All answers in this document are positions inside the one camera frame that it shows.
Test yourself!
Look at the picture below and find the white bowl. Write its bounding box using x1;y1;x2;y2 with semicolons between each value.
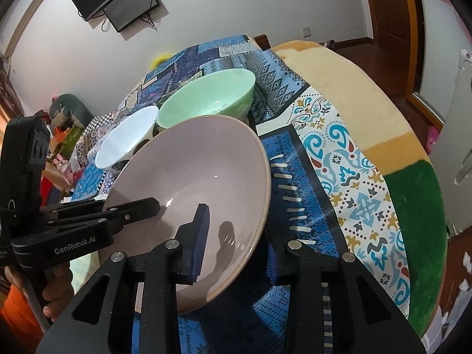
95;106;159;171

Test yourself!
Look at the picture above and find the white plastic panel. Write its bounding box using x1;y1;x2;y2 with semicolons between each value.
430;49;472;237

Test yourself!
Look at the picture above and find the patchwork printed blanket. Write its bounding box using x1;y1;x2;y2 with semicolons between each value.
70;35;410;354

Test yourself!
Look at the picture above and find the green bowl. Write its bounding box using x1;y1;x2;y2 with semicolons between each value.
157;68;256;130

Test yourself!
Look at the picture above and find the white air conditioner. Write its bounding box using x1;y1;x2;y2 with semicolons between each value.
7;0;48;48

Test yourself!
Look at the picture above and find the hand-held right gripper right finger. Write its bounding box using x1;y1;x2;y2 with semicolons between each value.
271;240;426;354

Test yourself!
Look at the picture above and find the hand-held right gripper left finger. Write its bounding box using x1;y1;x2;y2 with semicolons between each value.
35;204;211;354

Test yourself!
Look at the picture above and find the brown patterned curtain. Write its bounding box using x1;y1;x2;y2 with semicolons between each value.
0;53;23;126

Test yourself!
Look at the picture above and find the person's left hand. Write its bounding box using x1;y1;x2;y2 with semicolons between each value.
4;263;76;323

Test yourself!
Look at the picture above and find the green storage box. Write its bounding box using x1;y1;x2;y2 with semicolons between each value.
55;123;88;155

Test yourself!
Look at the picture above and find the small black monitor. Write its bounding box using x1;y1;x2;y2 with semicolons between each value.
103;0;160;32

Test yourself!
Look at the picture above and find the wooden door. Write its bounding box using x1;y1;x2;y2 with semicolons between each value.
359;0;448;133

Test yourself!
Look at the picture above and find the pink bunny toy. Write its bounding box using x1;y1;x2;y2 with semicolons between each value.
53;155;75;178

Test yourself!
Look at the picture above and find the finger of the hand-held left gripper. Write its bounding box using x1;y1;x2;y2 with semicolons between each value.
48;214;132;234
39;197;161;222

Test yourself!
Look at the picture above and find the pink bowl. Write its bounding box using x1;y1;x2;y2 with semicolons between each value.
99;115;272;316

